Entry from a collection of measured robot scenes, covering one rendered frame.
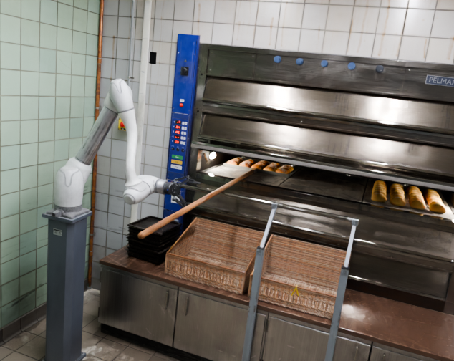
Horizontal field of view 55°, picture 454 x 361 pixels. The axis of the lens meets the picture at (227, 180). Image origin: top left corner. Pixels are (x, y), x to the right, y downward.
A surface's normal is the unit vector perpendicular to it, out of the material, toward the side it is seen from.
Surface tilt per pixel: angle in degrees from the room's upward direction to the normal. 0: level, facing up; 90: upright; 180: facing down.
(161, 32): 90
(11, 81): 90
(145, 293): 90
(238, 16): 90
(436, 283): 70
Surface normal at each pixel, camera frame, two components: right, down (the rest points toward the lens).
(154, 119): -0.35, 0.17
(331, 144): -0.29, -0.17
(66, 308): 0.48, 0.25
